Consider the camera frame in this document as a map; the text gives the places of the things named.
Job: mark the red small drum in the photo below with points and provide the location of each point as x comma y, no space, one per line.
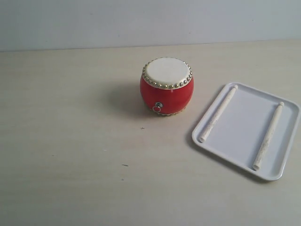
166,85

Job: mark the wooden drumstick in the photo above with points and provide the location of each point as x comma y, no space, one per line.
210,125
268,136

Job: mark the white plastic tray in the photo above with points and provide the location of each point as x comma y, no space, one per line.
240,130

